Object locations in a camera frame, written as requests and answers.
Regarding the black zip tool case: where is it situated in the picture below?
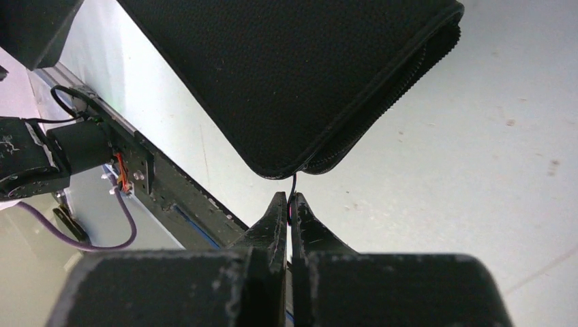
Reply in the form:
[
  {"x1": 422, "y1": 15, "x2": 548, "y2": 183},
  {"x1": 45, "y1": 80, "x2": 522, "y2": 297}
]
[{"x1": 121, "y1": 1, "x2": 464, "y2": 179}]

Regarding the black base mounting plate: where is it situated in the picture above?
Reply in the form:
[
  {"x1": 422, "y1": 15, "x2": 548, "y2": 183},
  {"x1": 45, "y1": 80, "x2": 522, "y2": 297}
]
[{"x1": 71, "y1": 84, "x2": 248, "y2": 249}]

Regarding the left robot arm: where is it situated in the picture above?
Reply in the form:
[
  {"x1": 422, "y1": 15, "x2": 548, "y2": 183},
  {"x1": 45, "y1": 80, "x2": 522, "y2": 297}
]
[{"x1": 1, "y1": 86, "x2": 286, "y2": 326}]

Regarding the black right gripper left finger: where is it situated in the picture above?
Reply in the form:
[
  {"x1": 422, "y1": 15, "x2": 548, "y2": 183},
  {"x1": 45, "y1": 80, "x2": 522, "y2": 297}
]
[{"x1": 47, "y1": 192, "x2": 287, "y2": 326}]

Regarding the black zipper pull cord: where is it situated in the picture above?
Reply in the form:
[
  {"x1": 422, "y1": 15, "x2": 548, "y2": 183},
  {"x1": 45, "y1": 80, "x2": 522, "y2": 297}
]
[{"x1": 286, "y1": 173, "x2": 299, "y2": 227}]

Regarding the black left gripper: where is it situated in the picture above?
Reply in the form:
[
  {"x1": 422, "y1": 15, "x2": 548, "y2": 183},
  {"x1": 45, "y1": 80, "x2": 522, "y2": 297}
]
[{"x1": 1, "y1": 0, "x2": 83, "y2": 70}]

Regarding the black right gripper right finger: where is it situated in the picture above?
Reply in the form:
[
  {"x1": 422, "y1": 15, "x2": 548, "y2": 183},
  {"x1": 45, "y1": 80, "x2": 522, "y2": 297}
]
[{"x1": 291, "y1": 193, "x2": 512, "y2": 326}]

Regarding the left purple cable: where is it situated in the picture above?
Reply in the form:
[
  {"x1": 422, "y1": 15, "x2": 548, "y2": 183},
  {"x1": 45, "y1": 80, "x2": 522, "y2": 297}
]
[{"x1": 16, "y1": 173, "x2": 138, "y2": 253}]

